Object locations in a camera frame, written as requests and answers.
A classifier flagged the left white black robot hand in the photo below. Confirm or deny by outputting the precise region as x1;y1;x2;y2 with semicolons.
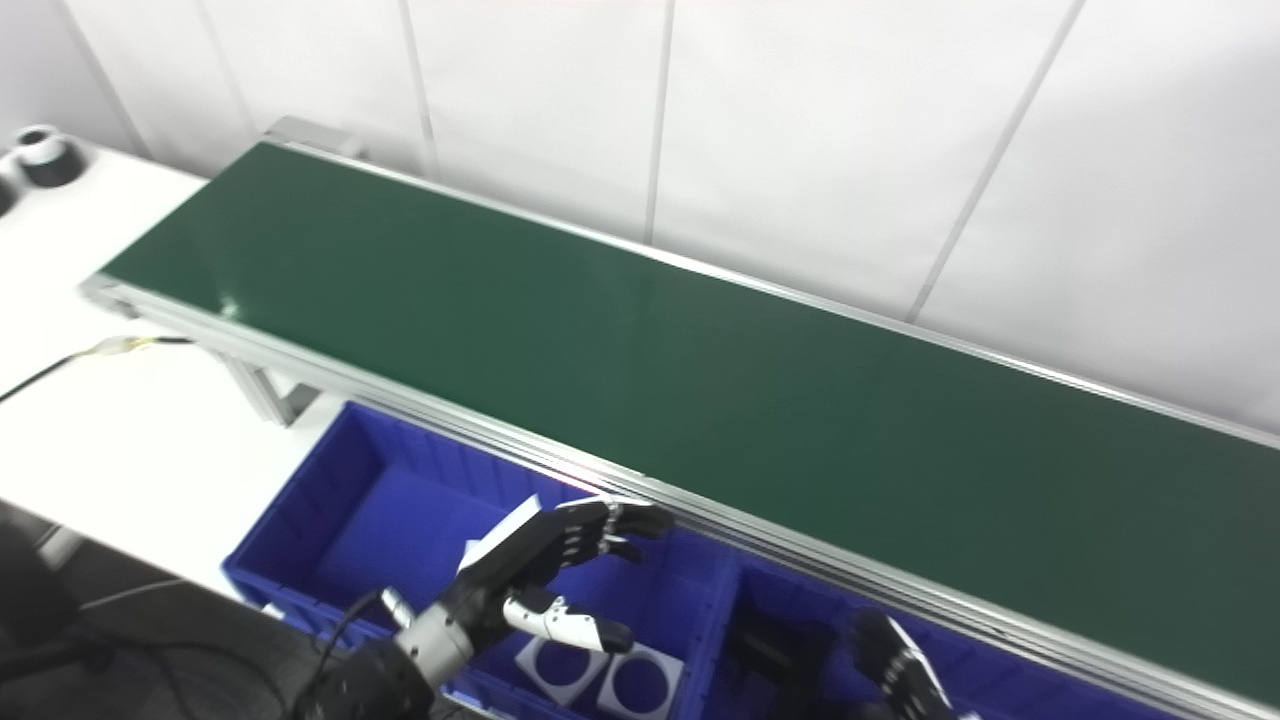
440;495;677;656

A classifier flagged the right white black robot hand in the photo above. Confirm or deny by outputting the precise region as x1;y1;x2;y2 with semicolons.
850;610;986;720

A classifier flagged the blue bin holding black parts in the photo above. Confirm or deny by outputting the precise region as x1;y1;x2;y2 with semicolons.
700;560;1191;720

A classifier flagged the white square part round hole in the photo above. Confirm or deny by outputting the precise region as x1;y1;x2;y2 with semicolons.
597;643;686;720
515;635;611;706

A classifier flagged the blue bin holding white parts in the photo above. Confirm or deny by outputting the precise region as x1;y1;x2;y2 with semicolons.
222;400;741;720

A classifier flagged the aluminium conveyor leg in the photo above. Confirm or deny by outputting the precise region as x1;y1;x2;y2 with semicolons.
215;350;321;428

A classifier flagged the grey conveyor motor housing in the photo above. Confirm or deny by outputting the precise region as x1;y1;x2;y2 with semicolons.
265;115;366;161

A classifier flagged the black white tape roll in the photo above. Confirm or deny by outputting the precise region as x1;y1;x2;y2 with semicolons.
12;125;86;189

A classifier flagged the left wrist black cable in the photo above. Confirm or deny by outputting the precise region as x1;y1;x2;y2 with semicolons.
310;588;416;691

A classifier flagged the green conveyor belt aluminium frame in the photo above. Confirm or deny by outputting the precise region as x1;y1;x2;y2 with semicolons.
80;140;1280;720

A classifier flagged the thin black table cable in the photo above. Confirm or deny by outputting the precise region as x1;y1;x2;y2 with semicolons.
0;335;196;406

